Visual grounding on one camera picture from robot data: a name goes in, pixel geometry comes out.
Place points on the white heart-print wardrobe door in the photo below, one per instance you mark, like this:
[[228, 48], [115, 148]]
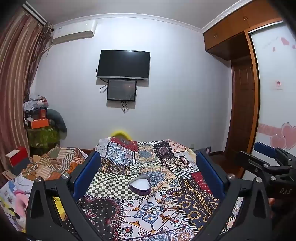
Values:
[[275, 109]]

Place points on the yellow object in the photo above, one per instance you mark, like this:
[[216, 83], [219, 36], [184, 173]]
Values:
[[120, 134]]

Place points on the red box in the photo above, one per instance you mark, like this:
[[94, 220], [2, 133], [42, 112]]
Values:
[[19, 158]]

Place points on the pile of clutter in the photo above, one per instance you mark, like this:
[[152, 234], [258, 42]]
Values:
[[35, 105]]

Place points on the red and white sticker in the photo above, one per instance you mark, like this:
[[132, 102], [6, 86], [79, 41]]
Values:
[[277, 85]]

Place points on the purple heart-shaped tin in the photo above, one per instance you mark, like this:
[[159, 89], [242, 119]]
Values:
[[140, 185]]

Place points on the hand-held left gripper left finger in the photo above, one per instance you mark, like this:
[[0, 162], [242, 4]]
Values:
[[89, 171]]

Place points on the brown wooden door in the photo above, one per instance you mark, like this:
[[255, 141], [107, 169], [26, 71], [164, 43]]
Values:
[[242, 111]]

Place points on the white air conditioner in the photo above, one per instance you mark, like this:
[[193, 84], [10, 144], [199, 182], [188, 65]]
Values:
[[74, 31]]

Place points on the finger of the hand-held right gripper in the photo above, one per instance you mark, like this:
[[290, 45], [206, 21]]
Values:
[[266, 148], [249, 160]]

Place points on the orange striped cloth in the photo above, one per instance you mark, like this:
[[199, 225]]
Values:
[[57, 160]]

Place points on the orange box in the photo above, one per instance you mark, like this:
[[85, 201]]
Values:
[[39, 123]]

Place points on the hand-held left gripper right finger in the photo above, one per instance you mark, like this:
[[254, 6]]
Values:
[[208, 171]]

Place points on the patchwork patterned blanket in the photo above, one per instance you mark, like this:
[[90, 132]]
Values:
[[143, 162]]

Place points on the small black wall monitor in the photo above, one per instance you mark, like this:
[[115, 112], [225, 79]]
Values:
[[121, 90]]

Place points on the cartoon printed sheet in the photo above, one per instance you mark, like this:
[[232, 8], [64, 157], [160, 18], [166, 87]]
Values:
[[11, 204]]

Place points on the black wall television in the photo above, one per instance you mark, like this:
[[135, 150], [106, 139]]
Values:
[[123, 63]]

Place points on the wooden overhead cabinet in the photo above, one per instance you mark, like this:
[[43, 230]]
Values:
[[227, 39]]

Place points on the brown striped curtain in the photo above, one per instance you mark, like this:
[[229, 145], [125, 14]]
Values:
[[16, 81]]

